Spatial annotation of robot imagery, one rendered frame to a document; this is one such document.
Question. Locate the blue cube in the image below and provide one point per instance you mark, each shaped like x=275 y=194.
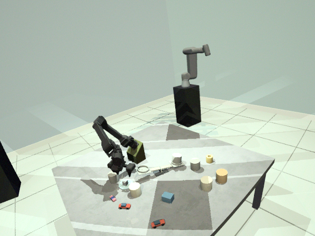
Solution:
x=167 y=197

